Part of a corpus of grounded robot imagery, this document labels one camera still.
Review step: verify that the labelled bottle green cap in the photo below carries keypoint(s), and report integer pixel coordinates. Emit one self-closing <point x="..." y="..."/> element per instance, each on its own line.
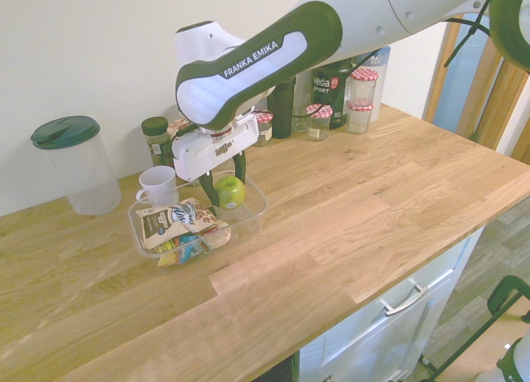
<point x="177" y="127"/>

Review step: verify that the cookie snack bag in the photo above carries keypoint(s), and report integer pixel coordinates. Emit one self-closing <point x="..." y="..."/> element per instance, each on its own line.
<point x="174" y="222"/>

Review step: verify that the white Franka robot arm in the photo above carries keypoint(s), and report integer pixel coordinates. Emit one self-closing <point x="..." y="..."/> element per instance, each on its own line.
<point x="248" y="71"/>

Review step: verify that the yellow snack packet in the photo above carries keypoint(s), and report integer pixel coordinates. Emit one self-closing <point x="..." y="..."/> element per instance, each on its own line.
<point x="166" y="255"/>

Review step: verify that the dark green shaker bottle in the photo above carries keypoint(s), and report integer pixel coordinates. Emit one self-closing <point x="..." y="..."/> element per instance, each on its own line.
<point x="283" y="112"/>

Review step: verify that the blue orange snack packet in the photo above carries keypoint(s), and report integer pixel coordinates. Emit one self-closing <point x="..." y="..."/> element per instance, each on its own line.
<point x="190" y="247"/>

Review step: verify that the white mug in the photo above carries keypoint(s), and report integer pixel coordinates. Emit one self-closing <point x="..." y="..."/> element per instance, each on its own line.
<point x="159" y="185"/>

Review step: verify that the tall jar red checkered lid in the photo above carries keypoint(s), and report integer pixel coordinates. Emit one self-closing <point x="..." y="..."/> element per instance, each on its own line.
<point x="364" y="85"/>

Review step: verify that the green metal stand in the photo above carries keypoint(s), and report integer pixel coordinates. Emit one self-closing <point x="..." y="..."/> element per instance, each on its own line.
<point x="503" y="293"/>

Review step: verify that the white canister blue lid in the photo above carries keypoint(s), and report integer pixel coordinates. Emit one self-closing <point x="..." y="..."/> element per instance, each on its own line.
<point x="382" y="88"/>

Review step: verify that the white cabinet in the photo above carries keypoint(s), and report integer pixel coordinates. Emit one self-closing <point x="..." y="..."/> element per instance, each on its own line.
<point x="393" y="336"/>

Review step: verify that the spice jar dark lid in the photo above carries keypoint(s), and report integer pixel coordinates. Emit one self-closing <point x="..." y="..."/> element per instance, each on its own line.
<point x="156" y="143"/>

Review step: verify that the wooden door frame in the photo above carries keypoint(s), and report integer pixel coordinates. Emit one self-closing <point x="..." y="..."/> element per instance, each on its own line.
<point x="488" y="98"/>

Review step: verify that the labelled jar red checkered lid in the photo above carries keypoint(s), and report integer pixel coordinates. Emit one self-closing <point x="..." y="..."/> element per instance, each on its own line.
<point x="265" y="129"/>

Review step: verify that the clear pitcher green lid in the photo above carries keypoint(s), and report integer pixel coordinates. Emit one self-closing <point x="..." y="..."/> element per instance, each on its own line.
<point x="83" y="170"/>

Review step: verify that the short jar red lid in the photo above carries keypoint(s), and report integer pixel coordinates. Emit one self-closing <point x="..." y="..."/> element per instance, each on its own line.
<point x="359" y="117"/>

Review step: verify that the Vega Sport protein tub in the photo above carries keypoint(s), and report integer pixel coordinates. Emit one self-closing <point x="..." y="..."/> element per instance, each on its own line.
<point x="327" y="92"/>

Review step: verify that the green apple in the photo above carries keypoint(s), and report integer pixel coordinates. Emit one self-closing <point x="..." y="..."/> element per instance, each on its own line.
<point x="229" y="193"/>

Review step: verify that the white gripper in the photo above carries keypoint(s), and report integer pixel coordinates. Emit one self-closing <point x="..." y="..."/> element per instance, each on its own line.
<point x="211" y="152"/>

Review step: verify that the white green plastic bottle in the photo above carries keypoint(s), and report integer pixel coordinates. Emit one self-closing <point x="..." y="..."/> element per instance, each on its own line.
<point x="515" y="363"/>

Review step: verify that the clear plastic container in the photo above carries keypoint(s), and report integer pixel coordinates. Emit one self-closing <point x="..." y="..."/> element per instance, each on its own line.
<point x="248" y="220"/>

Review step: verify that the small jar red checkered lid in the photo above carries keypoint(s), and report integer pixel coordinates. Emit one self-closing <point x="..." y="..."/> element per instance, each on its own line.
<point x="319" y="123"/>

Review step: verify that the small clear glass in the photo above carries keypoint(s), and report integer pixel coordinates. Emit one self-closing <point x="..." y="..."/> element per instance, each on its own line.
<point x="300" y="112"/>

